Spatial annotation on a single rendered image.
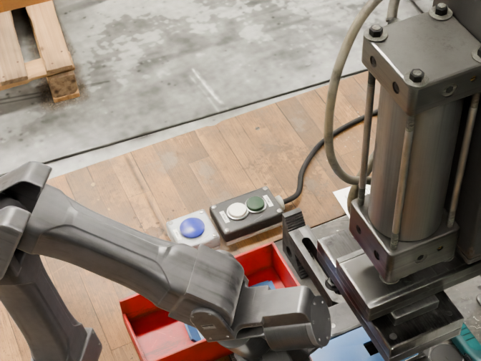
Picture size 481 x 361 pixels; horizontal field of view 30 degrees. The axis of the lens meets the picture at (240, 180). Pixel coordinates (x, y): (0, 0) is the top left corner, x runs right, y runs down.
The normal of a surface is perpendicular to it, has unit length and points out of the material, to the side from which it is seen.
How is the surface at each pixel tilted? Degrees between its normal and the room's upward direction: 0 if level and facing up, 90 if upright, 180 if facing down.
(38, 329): 90
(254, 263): 90
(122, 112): 0
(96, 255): 87
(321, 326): 65
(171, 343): 0
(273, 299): 25
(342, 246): 0
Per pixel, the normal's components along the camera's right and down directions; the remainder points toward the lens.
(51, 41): -0.04, -0.68
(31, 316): -0.15, 0.73
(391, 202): -0.60, 0.61
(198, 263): 0.40, -0.55
